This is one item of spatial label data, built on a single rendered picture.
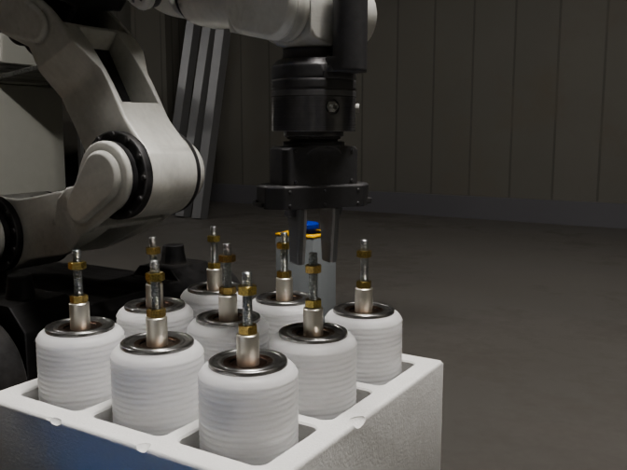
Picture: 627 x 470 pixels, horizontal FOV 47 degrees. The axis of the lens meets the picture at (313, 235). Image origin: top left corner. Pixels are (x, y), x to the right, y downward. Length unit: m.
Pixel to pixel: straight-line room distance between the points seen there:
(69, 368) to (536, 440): 0.71
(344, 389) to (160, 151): 0.56
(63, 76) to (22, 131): 3.51
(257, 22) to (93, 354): 0.39
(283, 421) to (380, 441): 0.16
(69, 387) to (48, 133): 4.11
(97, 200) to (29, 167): 3.63
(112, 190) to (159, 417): 0.49
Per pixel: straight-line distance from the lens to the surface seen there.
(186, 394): 0.75
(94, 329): 0.83
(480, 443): 1.16
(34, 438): 0.83
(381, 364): 0.87
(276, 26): 0.72
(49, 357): 0.83
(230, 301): 0.84
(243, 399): 0.66
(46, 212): 1.35
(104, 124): 1.22
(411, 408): 0.87
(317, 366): 0.75
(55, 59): 1.28
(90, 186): 1.18
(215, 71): 4.01
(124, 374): 0.75
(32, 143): 4.82
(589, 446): 1.20
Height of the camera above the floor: 0.47
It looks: 8 degrees down
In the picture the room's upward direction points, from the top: straight up
